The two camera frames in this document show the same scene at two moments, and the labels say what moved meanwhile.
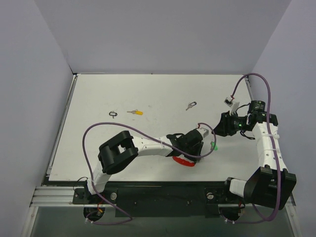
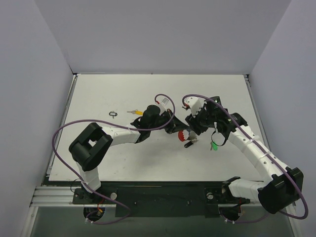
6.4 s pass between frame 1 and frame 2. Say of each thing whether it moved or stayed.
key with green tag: stayed
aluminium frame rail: stayed
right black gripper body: moved
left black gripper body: moved
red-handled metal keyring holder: moved
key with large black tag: stayed
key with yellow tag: stayed
